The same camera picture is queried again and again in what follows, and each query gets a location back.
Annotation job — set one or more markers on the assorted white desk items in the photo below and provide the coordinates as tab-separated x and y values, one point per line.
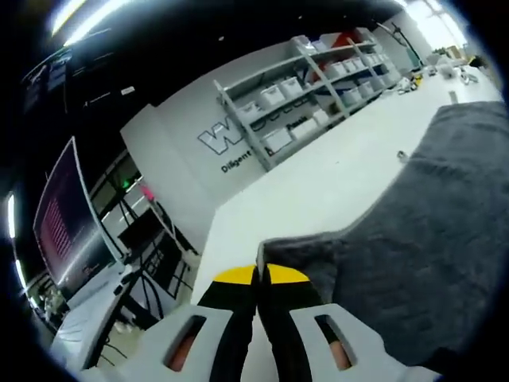
449	69

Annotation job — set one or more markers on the grey metal shelf rack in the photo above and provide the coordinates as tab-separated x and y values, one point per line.
239	123

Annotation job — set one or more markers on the small white cylinder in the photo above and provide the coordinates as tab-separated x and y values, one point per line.
453	98

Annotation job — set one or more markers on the ceiling light strip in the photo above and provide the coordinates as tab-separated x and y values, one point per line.
77	22

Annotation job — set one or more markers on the grey fluffy towel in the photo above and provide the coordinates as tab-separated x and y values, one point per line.
417	258

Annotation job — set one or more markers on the pink sign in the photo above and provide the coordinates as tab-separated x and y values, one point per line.
148	193

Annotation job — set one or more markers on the row of white storage bins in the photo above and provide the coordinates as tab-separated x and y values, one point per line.
290	85

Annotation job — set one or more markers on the large curved monitor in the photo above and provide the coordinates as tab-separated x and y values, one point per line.
67	223

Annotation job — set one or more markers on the yellow black tool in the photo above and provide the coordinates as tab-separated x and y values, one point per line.
417	79

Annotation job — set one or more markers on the white monitor desk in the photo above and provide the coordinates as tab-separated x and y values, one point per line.
91	318

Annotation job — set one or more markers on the small black monitor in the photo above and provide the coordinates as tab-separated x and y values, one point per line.
137	235

